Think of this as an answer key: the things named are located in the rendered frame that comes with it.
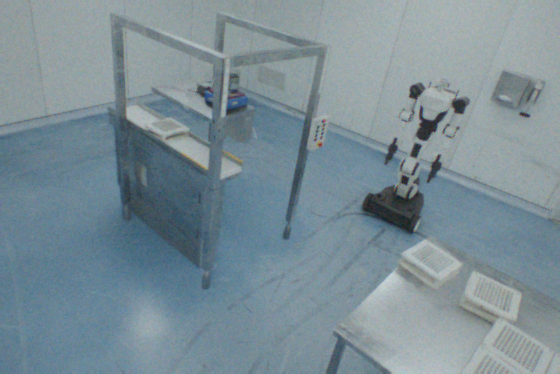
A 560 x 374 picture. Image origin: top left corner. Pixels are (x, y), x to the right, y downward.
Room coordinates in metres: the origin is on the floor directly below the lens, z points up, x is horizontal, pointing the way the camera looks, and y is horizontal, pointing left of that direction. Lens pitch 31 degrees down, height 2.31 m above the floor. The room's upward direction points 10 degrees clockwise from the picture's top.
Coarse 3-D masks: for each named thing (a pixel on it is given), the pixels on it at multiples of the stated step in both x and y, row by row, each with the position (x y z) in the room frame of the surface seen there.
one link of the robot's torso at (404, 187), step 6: (420, 168) 3.63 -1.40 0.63; (402, 174) 3.67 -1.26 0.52; (408, 174) 3.67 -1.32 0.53; (402, 180) 3.73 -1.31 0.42; (408, 180) 3.63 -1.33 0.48; (414, 180) 3.60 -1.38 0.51; (402, 186) 3.73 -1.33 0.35; (408, 186) 3.67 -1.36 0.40; (396, 192) 3.76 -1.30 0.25; (402, 192) 3.71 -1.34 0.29; (408, 192) 3.70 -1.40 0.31
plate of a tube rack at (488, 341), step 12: (504, 324) 1.36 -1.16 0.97; (492, 336) 1.28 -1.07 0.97; (528, 336) 1.31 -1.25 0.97; (492, 348) 1.21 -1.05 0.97; (528, 348) 1.24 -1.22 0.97; (540, 348) 1.26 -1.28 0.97; (504, 360) 1.16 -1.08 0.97; (516, 360) 1.17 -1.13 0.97; (528, 360) 1.18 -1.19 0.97; (540, 360) 1.19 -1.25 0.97; (528, 372) 1.12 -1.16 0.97; (540, 372) 1.13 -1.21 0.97
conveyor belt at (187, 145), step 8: (128, 112) 3.11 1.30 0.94; (136, 112) 3.13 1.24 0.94; (144, 112) 3.16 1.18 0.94; (136, 120) 2.98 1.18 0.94; (144, 120) 3.00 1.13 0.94; (152, 120) 3.03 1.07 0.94; (176, 144) 2.67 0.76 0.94; (184, 144) 2.70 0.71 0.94; (192, 144) 2.72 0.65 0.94; (200, 144) 2.74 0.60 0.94; (184, 152) 2.57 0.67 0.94; (192, 152) 2.59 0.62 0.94; (200, 152) 2.61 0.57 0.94; (208, 152) 2.63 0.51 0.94; (200, 160) 2.49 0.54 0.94; (208, 160) 2.51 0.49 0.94; (224, 160) 2.55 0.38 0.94; (208, 168) 2.40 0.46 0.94; (224, 168) 2.44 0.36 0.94; (232, 168) 2.45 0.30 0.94; (240, 168) 2.49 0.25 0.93; (224, 176) 2.36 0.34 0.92
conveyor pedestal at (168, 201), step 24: (144, 168) 2.85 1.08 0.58; (168, 168) 2.65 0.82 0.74; (144, 192) 2.85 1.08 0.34; (168, 192) 2.65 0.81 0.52; (192, 192) 2.47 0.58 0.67; (144, 216) 2.87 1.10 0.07; (168, 216) 2.65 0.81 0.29; (192, 216) 2.47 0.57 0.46; (168, 240) 2.66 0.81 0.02; (192, 240) 2.45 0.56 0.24; (216, 240) 2.52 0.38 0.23
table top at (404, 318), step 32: (384, 288) 1.55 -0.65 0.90; (416, 288) 1.59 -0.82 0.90; (448, 288) 1.63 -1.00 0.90; (512, 288) 1.72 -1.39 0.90; (352, 320) 1.31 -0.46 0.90; (384, 320) 1.34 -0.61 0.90; (416, 320) 1.37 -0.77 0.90; (448, 320) 1.40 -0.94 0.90; (480, 320) 1.44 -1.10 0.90; (544, 320) 1.51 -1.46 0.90; (384, 352) 1.16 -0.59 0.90; (416, 352) 1.19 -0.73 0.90; (448, 352) 1.21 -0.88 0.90
